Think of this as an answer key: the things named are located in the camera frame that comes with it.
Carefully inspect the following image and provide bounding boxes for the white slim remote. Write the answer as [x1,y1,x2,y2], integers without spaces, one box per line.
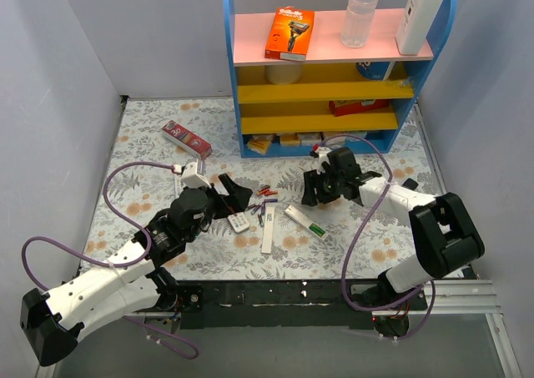
[284,205,328,240]

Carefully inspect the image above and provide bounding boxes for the white slim battery cover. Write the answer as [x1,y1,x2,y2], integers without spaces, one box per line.
[261,205,276,255]

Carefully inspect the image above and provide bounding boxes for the green battery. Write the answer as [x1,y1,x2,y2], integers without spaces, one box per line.
[309,224,326,238]

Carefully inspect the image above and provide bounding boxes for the black slim remote control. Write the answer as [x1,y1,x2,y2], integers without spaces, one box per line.
[402,179,418,190]

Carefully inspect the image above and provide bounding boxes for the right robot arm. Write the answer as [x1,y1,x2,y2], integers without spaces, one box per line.
[301,145,485,310]

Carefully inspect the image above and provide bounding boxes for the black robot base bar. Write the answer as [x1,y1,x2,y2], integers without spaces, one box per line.
[141,277,431,337]

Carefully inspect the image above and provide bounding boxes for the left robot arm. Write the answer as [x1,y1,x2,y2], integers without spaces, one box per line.
[20,174,253,366]

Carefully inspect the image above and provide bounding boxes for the small white remote control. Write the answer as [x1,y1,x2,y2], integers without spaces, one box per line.
[227,212,250,234]

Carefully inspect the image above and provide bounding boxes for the yellow sponge pack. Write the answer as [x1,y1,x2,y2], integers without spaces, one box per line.
[247,134,275,155]

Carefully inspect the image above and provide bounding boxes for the red snack box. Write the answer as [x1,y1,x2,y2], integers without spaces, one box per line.
[329,99,390,117]

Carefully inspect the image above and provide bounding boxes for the blue yellow wooden shelf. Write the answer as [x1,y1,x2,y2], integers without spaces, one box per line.
[223,0,457,159]

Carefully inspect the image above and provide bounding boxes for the red white toothpaste box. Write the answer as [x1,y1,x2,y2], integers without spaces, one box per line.
[161,120,212,160]

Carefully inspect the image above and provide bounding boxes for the blue paper cup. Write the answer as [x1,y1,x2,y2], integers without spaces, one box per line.
[356,61,395,81]

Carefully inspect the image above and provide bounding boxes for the orange razor box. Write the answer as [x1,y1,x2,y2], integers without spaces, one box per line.
[264,7,315,62]

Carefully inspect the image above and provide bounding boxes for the clear plastic bottle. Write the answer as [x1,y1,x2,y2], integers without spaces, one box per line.
[340,0,379,48]

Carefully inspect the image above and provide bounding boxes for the white plastic bottle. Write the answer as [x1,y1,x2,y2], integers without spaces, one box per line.
[395,0,443,56]

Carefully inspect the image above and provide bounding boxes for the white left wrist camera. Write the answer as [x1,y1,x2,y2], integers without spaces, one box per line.
[172,159,210,189]

